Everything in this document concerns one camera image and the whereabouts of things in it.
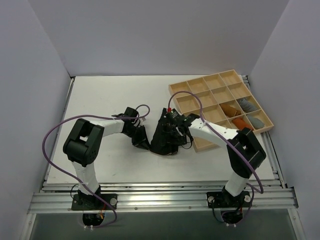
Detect black pinstriped underwear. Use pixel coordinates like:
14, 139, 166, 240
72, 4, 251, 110
149, 107, 179, 156

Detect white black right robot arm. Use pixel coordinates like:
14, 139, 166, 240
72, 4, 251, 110
164, 111, 267, 207

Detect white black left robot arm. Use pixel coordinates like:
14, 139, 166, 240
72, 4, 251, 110
62, 107, 150, 210

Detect wooden compartment tray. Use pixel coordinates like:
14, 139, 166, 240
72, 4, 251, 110
168, 69, 274, 154

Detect brown rolled cloth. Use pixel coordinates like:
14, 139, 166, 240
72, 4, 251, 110
220, 103, 242, 118

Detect orange rolled cloth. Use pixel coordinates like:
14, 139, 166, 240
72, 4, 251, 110
231, 117, 254, 130

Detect grey striped rolled cloth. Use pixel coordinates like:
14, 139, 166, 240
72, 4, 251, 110
237, 98, 258, 113

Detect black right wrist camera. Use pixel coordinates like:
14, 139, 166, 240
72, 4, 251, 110
165, 108, 183, 124

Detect thin black camera cable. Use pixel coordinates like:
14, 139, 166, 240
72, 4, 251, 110
178, 129, 195, 150

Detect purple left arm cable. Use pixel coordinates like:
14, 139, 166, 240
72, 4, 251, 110
41, 104, 151, 229

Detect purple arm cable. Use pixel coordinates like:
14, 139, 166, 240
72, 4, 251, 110
167, 91, 265, 223
41, 104, 151, 229

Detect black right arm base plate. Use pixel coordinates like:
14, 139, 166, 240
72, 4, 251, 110
206, 191, 251, 209

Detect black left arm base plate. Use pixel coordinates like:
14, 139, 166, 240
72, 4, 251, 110
71, 193, 118, 211

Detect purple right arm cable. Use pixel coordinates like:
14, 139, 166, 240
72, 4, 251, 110
167, 91, 265, 223

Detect aluminium rail frame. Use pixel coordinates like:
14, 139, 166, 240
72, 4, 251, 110
26, 74, 307, 240

